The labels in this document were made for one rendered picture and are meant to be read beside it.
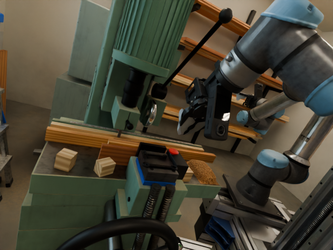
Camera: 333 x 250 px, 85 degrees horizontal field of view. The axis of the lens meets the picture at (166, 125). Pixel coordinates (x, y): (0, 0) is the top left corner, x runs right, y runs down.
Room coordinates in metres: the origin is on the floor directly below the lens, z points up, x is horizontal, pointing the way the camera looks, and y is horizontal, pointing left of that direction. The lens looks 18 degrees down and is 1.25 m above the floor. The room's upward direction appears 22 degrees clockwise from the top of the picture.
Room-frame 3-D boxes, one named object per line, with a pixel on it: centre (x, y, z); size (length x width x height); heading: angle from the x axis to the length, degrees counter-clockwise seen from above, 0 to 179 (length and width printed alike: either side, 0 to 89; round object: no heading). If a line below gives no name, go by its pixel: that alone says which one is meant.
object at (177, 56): (0.83, 0.10, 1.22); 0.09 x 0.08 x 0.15; 27
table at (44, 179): (0.52, 0.01, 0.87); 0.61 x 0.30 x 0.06; 117
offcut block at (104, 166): (0.43, 0.12, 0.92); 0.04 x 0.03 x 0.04; 148
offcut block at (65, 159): (0.40, 0.21, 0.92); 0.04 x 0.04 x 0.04; 6
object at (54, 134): (0.63, 0.04, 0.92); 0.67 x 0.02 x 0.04; 117
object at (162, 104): (0.81, 0.09, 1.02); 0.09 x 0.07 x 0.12; 117
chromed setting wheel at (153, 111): (0.75, 0.09, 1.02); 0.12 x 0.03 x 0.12; 27
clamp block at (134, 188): (0.44, -0.03, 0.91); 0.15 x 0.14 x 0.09; 117
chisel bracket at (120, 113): (0.59, 0.15, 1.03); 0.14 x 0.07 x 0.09; 27
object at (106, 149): (0.52, 0.05, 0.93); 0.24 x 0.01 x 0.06; 117
